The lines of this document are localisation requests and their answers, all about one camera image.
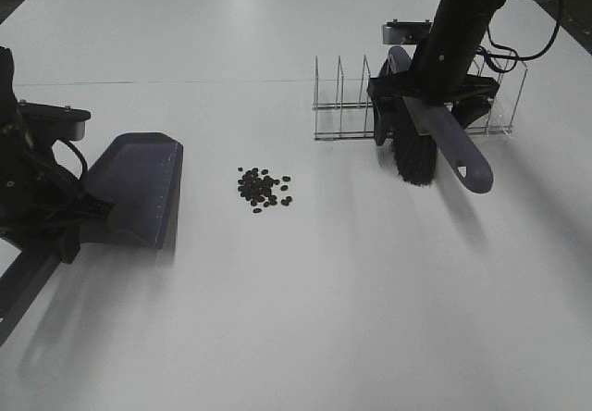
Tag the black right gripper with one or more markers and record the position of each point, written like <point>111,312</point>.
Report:
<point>397,79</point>

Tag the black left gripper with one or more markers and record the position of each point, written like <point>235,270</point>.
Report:
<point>36,190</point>

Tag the purple brush black bristles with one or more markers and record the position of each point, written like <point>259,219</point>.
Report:
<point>420,131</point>

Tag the purple plastic dustpan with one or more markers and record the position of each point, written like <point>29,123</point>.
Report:
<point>140,173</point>

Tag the pile of coffee beans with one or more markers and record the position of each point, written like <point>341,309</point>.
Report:
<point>261,190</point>

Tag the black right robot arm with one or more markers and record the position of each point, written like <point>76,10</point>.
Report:
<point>429,62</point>

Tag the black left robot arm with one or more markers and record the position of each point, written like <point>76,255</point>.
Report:
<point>15,129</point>

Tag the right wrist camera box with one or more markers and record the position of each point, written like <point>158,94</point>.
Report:
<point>405,32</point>

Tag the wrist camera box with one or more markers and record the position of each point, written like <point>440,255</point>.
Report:
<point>52,123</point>
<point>405,32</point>

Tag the chrome wire dish rack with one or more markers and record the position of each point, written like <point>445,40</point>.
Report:
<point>343,110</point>

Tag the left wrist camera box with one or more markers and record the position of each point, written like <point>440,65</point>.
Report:
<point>52,123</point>

